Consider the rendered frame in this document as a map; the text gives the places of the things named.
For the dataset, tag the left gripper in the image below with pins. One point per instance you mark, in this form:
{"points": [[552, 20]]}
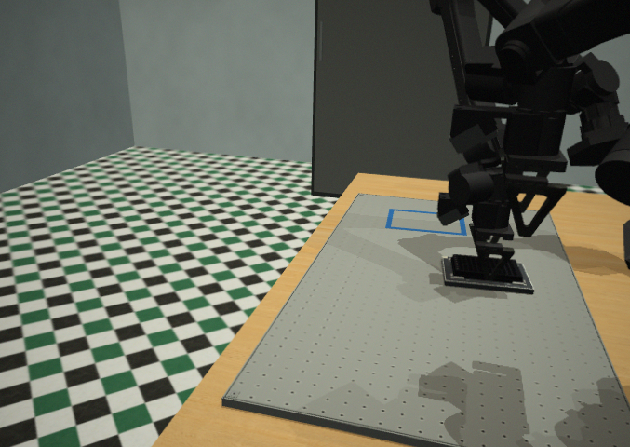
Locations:
{"points": [[549, 159]]}

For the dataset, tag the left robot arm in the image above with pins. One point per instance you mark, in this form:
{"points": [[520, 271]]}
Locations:
{"points": [[533, 41]]}

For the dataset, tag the blue tape rectangle outline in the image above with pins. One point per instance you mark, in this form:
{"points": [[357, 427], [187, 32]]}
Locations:
{"points": [[390, 218]]}

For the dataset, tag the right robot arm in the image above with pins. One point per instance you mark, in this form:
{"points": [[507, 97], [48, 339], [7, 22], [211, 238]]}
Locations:
{"points": [[593, 88]]}

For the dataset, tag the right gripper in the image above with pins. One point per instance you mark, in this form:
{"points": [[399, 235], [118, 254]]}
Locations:
{"points": [[485, 249]]}

